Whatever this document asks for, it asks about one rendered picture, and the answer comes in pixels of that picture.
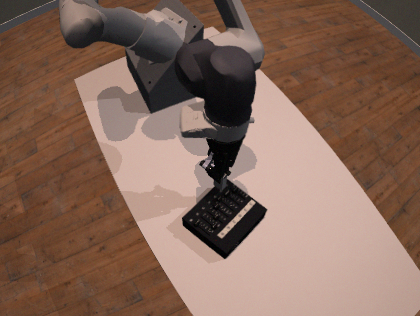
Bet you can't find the black lighting desk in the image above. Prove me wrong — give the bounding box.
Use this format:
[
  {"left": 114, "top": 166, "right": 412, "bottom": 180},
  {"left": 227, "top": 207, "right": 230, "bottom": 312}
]
[{"left": 182, "top": 179, "right": 267, "bottom": 259}]

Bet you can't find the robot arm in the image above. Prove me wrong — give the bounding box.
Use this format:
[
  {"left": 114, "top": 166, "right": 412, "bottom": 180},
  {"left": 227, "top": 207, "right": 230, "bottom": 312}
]
[{"left": 58, "top": 0, "right": 265, "bottom": 143}]

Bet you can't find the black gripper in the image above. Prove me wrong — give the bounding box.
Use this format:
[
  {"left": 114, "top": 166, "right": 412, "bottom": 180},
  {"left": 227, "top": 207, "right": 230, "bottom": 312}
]
[{"left": 199, "top": 135, "right": 246, "bottom": 190}]

